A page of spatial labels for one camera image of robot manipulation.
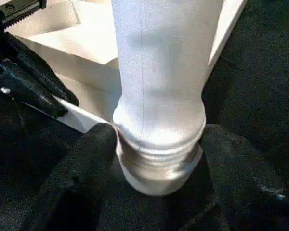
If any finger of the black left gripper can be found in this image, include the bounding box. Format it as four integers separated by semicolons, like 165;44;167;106
0;67;69;119

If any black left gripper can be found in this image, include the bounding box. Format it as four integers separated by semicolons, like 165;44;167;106
0;0;80;107

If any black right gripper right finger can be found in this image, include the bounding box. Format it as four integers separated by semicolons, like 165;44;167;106
178;124;289;231

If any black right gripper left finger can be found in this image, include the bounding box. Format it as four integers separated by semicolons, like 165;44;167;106
19;123;118;231

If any white plastic table top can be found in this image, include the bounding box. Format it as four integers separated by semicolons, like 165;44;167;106
5;0;246;134

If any white plastic table leg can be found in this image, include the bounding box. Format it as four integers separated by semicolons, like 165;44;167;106
111;0;227;197

